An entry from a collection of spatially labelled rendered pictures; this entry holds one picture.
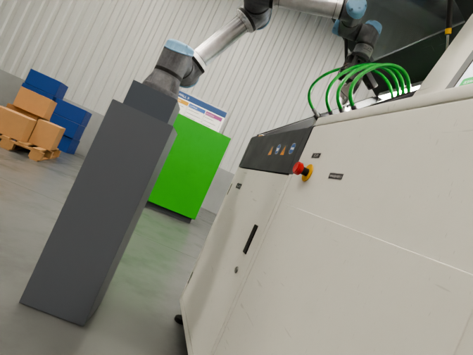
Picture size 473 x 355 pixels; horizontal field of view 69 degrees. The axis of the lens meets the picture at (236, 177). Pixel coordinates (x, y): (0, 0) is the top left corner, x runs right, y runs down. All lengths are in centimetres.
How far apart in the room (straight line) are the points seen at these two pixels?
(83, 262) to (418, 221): 112
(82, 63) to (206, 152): 468
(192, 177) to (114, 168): 336
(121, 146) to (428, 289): 107
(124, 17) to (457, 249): 848
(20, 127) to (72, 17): 443
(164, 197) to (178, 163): 49
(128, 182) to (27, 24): 808
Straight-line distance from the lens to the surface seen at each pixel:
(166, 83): 139
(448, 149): 61
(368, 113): 84
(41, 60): 890
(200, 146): 464
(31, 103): 556
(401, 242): 59
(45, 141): 524
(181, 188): 464
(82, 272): 140
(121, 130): 132
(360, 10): 149
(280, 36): 870
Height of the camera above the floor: 68
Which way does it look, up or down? 2 degrees up
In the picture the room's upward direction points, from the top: 24 degrees clockwise
